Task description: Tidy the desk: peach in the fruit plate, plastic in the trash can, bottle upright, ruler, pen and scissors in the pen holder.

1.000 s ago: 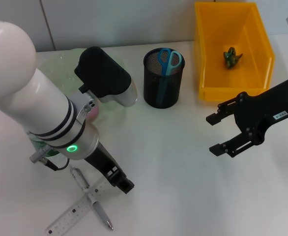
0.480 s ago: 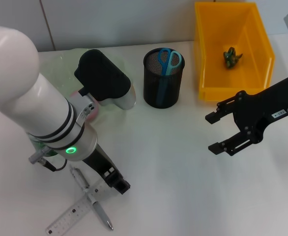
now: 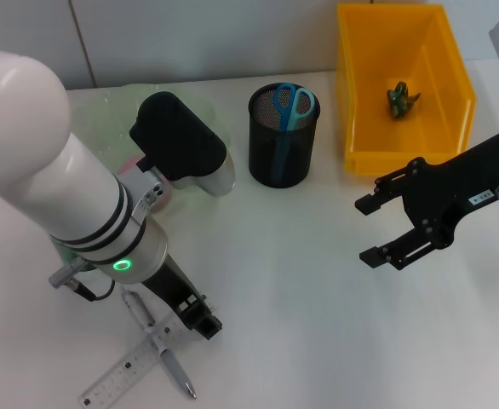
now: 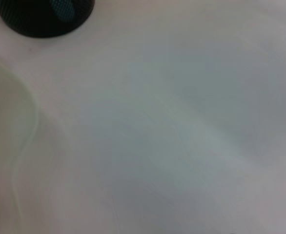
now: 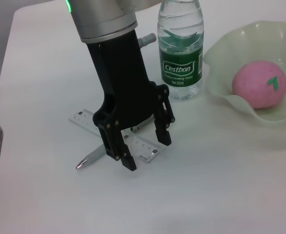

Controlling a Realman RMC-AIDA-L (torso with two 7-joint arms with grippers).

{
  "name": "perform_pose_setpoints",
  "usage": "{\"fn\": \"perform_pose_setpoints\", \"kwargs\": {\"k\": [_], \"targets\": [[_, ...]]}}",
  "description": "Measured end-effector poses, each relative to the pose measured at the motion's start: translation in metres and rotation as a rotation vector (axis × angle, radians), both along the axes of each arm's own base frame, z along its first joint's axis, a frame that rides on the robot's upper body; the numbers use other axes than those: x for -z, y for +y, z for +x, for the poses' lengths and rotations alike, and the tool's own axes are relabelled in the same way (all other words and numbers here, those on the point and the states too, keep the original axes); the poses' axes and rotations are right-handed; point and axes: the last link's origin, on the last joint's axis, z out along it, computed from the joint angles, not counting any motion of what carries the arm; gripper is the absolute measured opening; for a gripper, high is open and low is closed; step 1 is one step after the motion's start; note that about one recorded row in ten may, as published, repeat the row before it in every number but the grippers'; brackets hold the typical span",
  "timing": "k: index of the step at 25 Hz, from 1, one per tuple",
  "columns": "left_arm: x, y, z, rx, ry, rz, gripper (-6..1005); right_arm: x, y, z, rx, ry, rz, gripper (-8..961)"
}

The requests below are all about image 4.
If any pale green glass fruit plate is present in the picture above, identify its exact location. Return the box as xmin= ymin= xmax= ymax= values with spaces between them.
xmin=0 ymin=50 xmax=41 ymax=221

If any black mesh pen holder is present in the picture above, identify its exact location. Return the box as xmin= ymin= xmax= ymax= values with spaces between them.
xmin=0 ymin=0 xmax=96 ymax=39

